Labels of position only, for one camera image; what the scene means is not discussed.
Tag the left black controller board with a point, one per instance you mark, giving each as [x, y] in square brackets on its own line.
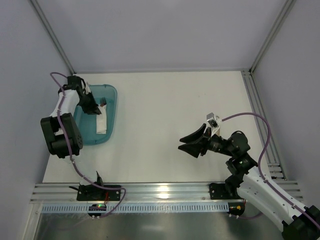
[97, 210]

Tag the aluminium right side rail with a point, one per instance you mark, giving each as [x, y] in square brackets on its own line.
[271, 154]

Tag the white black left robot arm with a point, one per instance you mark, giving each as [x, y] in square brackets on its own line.
[61, 133]

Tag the right black controller board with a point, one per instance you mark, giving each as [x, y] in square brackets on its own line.
[236, 208]

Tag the aluminium left corner post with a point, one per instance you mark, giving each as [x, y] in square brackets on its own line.
[51, 34]

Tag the aluminium front rail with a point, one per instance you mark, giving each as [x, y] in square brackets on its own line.
[135, 192]

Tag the black fork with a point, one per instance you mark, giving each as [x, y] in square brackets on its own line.
[103, 102]

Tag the aluminium rail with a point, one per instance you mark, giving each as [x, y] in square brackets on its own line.
[135, 192]
[271, 154]

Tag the beige oval cutlery tray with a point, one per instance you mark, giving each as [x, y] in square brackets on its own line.
[215, 131]

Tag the aluminium corner post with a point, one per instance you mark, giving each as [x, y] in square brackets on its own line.
[51, 34]
[273, 32]

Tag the black controller board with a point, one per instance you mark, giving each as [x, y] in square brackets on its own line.
[97, 210]
[236, 208]

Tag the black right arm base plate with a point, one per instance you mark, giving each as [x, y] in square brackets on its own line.
[222, 191]

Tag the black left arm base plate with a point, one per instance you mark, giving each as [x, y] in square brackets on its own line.
[92, 193]

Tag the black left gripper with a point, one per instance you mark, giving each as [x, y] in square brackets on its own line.
[90, 106]

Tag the white slotted cable duct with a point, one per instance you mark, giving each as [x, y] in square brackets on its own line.
[139, 207]

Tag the teal transparent plastic bin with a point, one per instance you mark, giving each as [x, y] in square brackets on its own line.
[87, 123]

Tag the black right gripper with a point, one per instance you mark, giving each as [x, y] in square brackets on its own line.
[206, 141]

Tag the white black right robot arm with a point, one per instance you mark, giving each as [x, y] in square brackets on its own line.
[295, 220]

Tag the aluminium right corner post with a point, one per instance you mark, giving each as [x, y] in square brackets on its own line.
[273, 32]

